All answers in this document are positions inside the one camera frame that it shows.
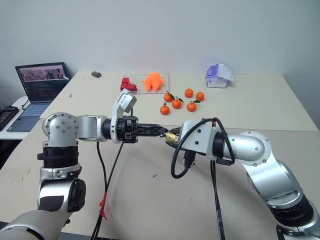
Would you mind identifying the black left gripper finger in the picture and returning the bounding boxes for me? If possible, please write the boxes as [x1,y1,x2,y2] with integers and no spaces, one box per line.
[136,130,169,138]
[136,123,170,133]

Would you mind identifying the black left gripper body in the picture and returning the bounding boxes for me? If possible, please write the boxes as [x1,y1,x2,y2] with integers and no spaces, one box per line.
[115,115,140,144]

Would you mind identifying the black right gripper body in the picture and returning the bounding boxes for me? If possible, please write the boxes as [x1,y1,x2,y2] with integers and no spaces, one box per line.
[174,141,198,171]

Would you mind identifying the red building blocks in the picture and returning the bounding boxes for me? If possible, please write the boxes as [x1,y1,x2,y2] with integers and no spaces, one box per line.
[120,77,139,94]

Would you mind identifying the orange plush toy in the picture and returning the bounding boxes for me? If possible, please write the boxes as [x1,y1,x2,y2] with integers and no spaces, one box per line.
[141,71,165,92]

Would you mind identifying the white purple tissue pack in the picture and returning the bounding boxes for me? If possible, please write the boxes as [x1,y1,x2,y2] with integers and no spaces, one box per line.
[205,63,236,89]

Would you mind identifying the open blue laptop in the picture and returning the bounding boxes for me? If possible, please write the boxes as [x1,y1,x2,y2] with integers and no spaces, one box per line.
[6,61,71,133]

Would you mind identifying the white side table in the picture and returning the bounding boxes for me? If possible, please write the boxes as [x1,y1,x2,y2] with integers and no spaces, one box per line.
[0,95,31,140]

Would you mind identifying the black electronic device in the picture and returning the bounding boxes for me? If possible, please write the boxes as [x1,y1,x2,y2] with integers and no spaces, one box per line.
[0,105,20,131]

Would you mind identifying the black looped right arm cable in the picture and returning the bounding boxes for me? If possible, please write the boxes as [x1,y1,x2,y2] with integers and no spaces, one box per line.
[170,117,236,180]

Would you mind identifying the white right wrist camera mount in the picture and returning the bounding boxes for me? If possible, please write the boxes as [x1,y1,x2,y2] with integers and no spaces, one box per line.
[178,119,217,160]

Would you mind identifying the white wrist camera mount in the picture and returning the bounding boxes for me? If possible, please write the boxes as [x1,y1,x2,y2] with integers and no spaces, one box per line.
[110,88,138,145]
[178,119,217,160]

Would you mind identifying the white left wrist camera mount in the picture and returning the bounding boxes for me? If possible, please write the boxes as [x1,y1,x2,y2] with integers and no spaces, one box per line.
[110,88,138,145]

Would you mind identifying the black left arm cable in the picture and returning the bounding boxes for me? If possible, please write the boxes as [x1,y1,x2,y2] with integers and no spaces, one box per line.
[94,141,125,240]
[91,140,109,240]

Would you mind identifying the black hanging right arm cable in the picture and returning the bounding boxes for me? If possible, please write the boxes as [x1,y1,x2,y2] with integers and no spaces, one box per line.
[210,159,227,240]

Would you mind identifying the red tape on cable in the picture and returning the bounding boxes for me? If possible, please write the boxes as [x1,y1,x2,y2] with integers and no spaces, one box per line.
[98,193,109,221]

